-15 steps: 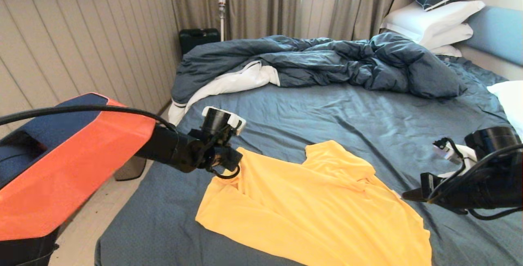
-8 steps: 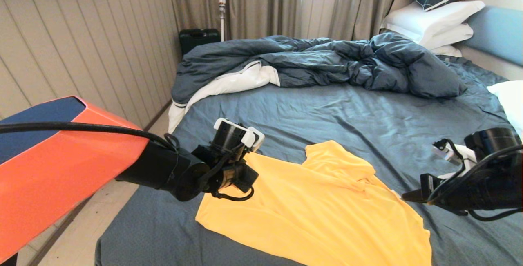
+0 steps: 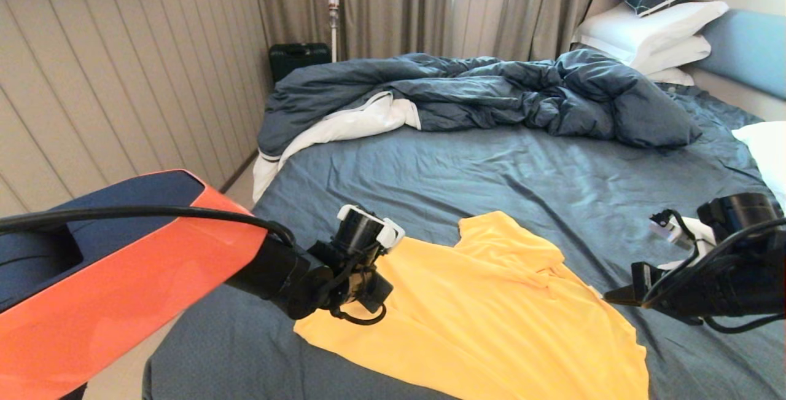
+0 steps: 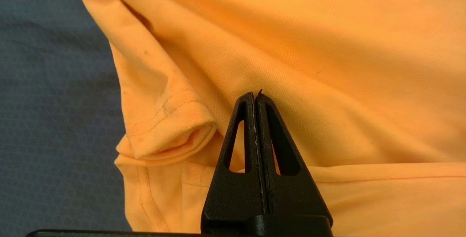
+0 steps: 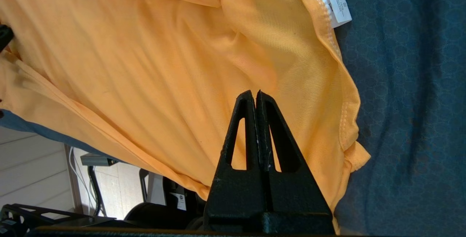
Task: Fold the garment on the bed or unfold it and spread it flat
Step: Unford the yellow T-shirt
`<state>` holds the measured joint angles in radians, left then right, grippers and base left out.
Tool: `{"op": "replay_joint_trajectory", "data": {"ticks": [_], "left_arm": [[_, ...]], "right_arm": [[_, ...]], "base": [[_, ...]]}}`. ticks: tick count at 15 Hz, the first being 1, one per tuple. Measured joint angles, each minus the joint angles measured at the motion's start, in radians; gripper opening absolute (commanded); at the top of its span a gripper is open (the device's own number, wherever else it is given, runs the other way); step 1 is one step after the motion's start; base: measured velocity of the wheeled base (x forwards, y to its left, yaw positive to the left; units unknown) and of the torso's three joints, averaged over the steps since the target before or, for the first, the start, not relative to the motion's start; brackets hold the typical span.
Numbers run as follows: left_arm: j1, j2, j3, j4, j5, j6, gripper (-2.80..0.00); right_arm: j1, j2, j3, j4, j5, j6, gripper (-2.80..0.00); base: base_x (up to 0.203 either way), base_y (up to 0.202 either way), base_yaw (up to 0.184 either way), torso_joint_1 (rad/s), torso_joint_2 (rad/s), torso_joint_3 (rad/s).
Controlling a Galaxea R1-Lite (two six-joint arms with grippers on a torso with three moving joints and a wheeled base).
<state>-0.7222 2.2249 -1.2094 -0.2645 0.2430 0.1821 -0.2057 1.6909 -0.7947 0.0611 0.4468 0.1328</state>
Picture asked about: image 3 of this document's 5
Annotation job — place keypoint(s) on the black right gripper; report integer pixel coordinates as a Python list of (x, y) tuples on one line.
[(724, 277)]

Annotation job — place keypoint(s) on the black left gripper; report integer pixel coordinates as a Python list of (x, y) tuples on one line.
[(356, 271)]

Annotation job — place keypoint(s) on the yellow t-shirt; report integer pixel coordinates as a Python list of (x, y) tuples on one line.
[(491, 314)]

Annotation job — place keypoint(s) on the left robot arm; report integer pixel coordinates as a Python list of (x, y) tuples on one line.
[(123, 277)]

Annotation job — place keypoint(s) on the dark blue bed sheet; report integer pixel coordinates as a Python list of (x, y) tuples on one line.
[(460, 179)]

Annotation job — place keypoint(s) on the white duvet lining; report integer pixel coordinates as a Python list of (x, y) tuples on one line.
[(356, 122)]

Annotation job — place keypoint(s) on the black suitcase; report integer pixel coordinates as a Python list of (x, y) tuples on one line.
[(295, 59)]

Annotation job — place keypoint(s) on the small white pillow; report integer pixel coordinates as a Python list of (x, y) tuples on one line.
[(673, 75)]

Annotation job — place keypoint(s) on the crumpled dark blue duvet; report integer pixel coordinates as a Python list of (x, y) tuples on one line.
[(491, 88)]

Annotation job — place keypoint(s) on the beige bed headboard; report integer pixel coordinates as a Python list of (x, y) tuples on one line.
[(737, 94)]

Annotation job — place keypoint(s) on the medium white pillow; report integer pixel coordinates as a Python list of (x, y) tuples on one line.
[(678, 52)]

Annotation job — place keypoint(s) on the wide beige curtain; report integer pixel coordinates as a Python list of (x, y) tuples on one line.
[(393, 7)]

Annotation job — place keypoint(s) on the large white pillow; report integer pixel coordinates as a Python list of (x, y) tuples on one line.
[(647, 26)]

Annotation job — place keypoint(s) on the blue headboard pad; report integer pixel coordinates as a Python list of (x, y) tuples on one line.
[(751, 51)]

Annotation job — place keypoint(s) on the narrow beige curtain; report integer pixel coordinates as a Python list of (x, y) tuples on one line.
[(540, 7)]

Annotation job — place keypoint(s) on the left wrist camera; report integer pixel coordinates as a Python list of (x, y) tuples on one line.
[(390, 233)]

